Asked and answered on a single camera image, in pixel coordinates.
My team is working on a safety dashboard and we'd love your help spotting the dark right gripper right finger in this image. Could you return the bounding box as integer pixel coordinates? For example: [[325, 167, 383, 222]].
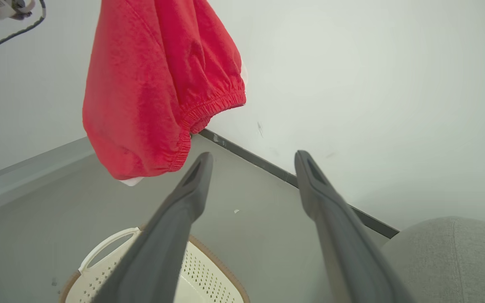
[[294, 150, 413, 303]]

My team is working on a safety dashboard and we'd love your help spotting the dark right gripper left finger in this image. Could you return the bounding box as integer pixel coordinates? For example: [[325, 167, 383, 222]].
[[92, 152, 214, 303]]

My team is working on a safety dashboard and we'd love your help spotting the red garment with white print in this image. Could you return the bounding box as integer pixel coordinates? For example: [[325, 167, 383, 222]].
[[82, 0, 248, 186]]

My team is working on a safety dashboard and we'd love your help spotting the perforated plastic laundry basket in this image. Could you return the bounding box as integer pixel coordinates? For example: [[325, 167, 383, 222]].
[[59, 226, 250, 303]]

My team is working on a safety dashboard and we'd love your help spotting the grey fabric sofa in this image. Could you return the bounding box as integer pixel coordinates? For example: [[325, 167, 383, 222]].
[[379, 216, 485, 303]]

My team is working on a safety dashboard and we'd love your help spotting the dark wall baseboard strip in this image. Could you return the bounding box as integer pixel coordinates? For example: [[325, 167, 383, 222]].
[[200, 128, 400, 239]]

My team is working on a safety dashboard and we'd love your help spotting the grey wall skirting board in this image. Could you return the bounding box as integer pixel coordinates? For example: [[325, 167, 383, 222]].
[[0, 136, 96, 219]]

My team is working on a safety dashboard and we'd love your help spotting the white robot arm with cable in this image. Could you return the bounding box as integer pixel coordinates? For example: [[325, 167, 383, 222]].
[[0, 0, 47, 60]]

